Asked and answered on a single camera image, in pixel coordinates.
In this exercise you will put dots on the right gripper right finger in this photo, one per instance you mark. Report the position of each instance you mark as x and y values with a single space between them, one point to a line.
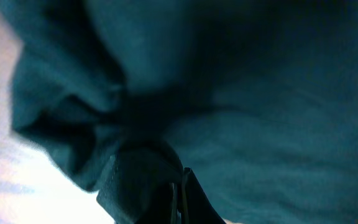
195 206

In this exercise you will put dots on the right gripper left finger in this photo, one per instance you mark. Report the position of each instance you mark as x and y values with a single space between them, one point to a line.
163 207

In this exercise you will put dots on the black t-shirt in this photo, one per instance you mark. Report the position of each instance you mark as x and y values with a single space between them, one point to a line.
258 98

